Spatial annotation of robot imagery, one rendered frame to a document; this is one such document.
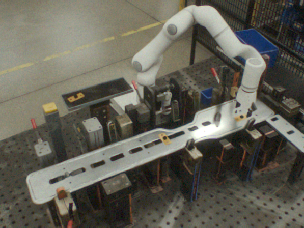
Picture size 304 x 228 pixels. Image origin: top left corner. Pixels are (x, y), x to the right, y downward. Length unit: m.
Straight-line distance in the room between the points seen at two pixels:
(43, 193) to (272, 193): 1.22
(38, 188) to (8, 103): 2.31
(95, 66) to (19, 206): 2.54
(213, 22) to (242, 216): 1.00
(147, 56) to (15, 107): 2.09
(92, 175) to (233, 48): 0.91
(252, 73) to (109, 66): 2.67
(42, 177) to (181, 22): 1.01
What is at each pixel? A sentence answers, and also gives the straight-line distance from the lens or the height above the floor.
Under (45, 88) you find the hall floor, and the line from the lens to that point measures 4.01.
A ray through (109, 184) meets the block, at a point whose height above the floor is 1.03.
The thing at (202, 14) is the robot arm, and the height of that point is 1.55.
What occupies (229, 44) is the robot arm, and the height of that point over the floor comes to 1.44.
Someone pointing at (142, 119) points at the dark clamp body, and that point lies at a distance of 1.90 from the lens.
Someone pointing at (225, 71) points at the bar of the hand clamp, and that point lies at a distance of 2.01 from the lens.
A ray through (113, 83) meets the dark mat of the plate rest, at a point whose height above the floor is 1.16.
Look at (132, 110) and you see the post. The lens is 1.87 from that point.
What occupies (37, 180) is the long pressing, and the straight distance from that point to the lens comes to 1.73.
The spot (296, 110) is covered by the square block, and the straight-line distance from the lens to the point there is 2.14.
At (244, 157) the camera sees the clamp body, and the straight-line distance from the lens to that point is 2.01.
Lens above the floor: 2.29
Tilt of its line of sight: 41 degrees down
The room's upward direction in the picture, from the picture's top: straight up
